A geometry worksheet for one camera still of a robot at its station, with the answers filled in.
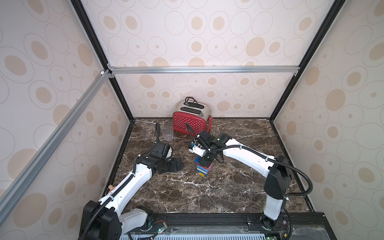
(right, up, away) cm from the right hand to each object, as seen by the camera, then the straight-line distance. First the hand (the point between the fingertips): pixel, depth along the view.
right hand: (207, 159), depth 84 cm
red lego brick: (-2, -4, -2) cm, 5 cm away
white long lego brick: (-2, -7, +1) cm, 8 cm away
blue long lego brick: (-3, -5, -2) cm, 6 cm away
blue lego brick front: (-1, -9, +2) cm, 9 cm away
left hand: (-14, -3, -4) cm, 15 cm away
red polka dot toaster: (-5, +26, +13) cm, 30 cm away
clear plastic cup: (-27, +15, +25) cm, 39 cm away
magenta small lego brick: (0, -1, -11) cm, 11 cm away
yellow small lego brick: (-2, -10, +5) cm, 12 cm away
